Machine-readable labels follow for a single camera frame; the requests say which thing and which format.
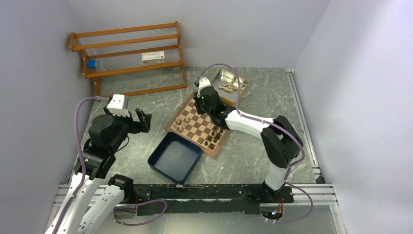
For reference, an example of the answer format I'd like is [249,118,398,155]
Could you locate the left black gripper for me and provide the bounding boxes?
[104,105,151,152]

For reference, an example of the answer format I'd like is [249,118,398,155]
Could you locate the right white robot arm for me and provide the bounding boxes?
[193,87,305,202]

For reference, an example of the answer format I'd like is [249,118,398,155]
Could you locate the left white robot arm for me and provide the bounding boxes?
[46,108,152,234]

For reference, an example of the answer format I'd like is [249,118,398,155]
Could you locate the light chess pieces pile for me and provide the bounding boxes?
[218,78,248,93]

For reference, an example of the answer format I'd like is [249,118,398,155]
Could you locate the wooden chess board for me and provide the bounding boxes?
[165,93,232,158]

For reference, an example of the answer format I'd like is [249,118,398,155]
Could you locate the dark chess pieces group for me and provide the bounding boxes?
[204,125,225,151]

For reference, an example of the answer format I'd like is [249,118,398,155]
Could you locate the gold metal tin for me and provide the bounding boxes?
[210,69,239,107]

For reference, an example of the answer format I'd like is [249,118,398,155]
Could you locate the blue square tray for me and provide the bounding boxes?
[148,132,202,185]

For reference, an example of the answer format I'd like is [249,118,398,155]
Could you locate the wooden shelf rack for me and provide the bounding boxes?
[68,21,188,96]

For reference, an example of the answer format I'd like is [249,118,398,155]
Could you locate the white red box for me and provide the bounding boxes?
[142,51,165,64]

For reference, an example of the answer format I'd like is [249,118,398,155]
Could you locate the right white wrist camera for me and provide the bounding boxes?
[198,77,211,90]

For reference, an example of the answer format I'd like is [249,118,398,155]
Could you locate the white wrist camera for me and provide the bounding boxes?
[106,94,130,117]
[198,77,211,90]

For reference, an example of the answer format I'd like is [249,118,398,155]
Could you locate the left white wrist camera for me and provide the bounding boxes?
[106,94,130,117]

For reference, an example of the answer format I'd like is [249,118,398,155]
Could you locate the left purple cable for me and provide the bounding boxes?
[53,96,111,234]

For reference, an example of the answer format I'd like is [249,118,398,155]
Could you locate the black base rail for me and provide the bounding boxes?
[121,184,294,216]

